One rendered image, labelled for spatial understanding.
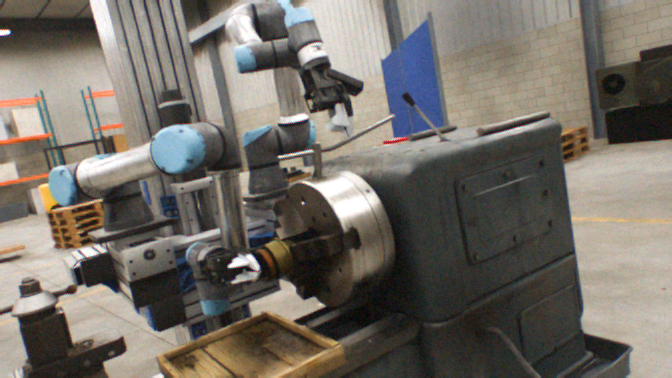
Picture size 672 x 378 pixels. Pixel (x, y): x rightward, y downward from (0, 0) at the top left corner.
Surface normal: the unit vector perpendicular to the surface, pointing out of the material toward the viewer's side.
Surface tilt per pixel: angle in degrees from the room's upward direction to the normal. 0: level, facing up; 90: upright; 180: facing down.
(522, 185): 90
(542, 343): 90
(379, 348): 90
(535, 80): 90
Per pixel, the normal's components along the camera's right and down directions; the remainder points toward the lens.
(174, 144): -0.29, 0.18
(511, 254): 0.54, 0.00
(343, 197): 0.25, -0.68
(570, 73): -0.74, 0.23
